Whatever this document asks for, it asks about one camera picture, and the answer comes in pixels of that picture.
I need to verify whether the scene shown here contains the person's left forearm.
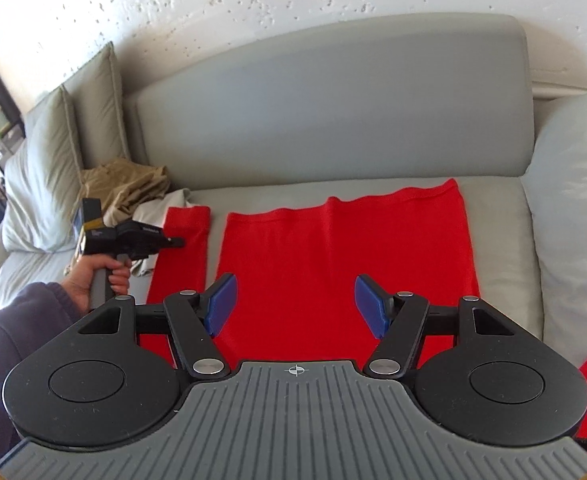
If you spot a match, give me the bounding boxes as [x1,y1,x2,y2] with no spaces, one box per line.
[0,282,88,467]

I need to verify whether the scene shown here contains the grey-green back cushion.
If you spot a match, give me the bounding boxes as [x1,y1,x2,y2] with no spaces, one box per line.
[64,41,130,172]

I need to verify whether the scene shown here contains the red sweater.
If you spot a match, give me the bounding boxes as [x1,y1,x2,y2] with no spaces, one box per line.
[138,178,587,461]

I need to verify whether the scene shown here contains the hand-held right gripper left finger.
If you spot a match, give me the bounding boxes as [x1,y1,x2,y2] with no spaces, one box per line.
[76,273,238,380]

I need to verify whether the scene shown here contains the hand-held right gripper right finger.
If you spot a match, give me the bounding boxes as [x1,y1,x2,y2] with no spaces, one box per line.
[355,275,519,378]

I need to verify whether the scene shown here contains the pale blue-grey pillow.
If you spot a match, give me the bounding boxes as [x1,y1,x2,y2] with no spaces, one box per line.
[520,90,587,357]

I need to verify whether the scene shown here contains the tan pants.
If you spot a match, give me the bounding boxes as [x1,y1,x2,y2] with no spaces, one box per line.
[80,157,172,227]

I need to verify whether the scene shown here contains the person's left hand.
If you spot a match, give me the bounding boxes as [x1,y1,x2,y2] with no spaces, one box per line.
[64,252,132,316]

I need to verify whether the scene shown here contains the white cloth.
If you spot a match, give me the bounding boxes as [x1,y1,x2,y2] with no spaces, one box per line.
[132,189,194,277]

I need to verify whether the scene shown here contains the light grey pillow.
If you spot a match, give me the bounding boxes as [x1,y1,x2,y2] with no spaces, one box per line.
[2,85,85,253]

